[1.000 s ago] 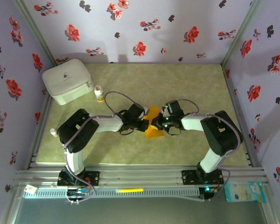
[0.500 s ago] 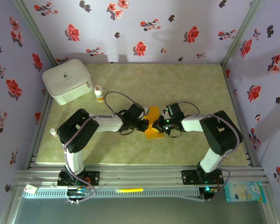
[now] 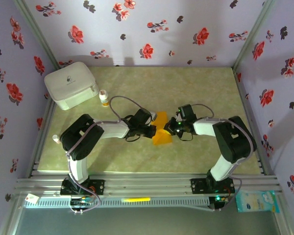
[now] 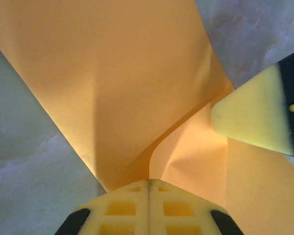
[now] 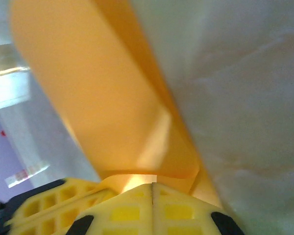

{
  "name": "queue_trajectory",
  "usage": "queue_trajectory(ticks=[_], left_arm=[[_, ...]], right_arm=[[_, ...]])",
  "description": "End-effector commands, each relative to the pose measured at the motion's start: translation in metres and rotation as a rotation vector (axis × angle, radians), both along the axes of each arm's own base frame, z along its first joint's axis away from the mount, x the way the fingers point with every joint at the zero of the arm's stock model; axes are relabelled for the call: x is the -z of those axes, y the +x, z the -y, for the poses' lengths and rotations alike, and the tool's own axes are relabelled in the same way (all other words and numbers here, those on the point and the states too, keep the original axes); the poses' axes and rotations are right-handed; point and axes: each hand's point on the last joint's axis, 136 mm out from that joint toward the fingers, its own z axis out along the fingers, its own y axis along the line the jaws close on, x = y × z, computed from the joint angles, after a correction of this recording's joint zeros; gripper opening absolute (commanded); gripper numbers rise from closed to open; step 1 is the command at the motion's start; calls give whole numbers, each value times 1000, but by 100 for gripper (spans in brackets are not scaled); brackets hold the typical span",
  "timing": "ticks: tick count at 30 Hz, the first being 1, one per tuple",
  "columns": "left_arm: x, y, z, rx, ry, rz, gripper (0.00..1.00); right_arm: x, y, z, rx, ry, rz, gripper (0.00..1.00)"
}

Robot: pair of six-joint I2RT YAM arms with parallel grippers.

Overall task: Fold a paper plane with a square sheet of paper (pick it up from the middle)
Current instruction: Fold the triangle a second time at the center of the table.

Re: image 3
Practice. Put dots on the white zippered pouch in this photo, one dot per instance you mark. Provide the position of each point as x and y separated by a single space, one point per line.
68 80

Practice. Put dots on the blue wet wipes pack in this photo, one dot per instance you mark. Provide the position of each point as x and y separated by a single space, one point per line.
257 202

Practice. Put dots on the orange paper sheet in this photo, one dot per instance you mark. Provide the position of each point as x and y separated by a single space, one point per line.
163 138

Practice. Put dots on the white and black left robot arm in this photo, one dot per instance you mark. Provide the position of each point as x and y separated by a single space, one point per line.
80 139

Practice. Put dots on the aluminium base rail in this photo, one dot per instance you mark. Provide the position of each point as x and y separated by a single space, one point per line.
149 182

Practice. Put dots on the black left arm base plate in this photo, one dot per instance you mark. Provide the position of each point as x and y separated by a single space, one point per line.
98 187

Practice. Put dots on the white paper tag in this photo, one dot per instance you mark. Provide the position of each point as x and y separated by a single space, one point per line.
31 198

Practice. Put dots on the yellow sticker strip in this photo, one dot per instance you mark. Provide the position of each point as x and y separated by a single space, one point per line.
136 199

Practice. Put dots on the white pill bottle orange label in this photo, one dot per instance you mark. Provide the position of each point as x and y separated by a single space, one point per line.
104 98

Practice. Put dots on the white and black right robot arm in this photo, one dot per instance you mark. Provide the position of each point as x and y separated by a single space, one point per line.
232 142

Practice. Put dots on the aluminium corner post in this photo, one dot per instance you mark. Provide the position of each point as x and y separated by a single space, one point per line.
252 34
38 34

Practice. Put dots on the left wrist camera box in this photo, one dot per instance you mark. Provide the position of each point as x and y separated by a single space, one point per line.
154 115

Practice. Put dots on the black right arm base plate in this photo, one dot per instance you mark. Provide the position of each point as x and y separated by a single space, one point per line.
198 186

